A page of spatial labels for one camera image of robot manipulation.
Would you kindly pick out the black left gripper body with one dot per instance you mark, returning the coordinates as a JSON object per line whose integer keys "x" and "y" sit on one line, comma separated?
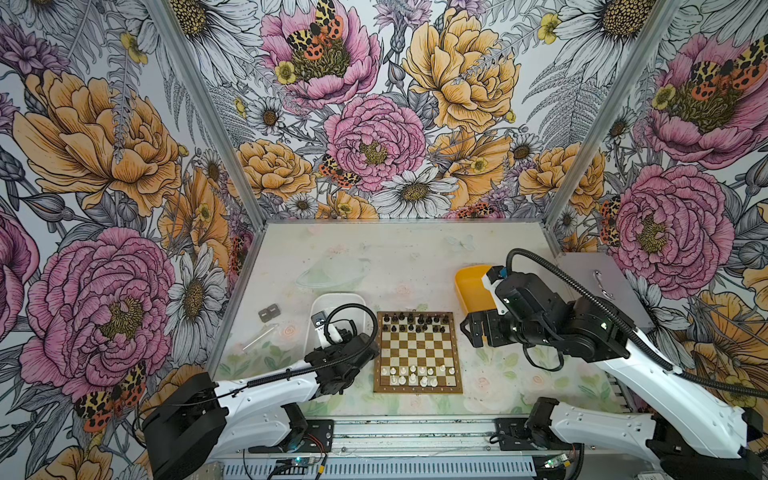
{"x": 333, "y": 348}

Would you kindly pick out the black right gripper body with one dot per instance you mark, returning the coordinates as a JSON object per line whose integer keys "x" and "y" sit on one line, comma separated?
{"x": 502, "y": 329}

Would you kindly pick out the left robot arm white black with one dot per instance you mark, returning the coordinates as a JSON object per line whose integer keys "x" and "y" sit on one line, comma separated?
{"x": 202, "y": 418}

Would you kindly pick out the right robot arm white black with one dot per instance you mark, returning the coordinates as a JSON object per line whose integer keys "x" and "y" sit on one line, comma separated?
{"x": 690, "y": 434}

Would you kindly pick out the wooden chess board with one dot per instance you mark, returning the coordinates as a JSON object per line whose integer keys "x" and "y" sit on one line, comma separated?
{"x": 418, "y": 353}

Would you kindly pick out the yellow plastic tray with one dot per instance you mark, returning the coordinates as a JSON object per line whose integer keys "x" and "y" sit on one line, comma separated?
{"x": 471, "y": 292}

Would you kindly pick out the white plastic tray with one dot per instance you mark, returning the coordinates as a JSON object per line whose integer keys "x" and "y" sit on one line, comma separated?
{"x": 339, "y": 306}

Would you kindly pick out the clear plastic tube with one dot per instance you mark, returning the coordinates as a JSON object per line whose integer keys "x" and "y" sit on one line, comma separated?
{"x": 261, "y": 335}

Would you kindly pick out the grey metal box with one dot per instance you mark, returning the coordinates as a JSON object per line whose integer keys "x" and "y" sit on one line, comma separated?
{"x": 598, "y": 273}

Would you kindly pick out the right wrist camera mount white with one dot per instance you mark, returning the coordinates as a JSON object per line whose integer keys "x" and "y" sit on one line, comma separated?
{"x": 495, "y": 282}

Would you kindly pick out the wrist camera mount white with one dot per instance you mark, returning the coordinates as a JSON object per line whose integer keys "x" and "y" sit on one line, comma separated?
{"x": 333, "y": 332}
{"x": 495, "y": 282}

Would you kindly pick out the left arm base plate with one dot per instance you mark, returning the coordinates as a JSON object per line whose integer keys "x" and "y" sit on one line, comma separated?
{"x": 308, "y": 436}

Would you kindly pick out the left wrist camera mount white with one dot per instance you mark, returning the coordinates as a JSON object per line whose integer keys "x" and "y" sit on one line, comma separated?
{"x": 333, "y": 332}

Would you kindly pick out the small grey bracket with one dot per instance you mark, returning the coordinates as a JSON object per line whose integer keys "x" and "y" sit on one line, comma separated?
{"x": 269, "y": 313}

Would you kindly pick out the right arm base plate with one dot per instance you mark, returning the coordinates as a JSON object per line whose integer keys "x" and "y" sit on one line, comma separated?
{"x": 513, "y": 434}

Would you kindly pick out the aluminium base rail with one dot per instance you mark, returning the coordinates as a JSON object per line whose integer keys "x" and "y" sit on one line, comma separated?
{"x": 412, "y": 436}

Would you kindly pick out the aluminium corner post right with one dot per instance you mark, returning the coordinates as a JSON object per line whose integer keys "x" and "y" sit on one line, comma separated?
{"x": 645, "y": 48}

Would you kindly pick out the aluminium corner post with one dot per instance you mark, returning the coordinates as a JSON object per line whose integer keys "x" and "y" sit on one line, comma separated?
{"x": 186, "y": 62}
{"x": 645, "y": 48}

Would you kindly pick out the aluminium corner post left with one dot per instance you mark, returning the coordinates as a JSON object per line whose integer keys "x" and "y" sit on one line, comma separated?
{"x": 186, "y": 62}

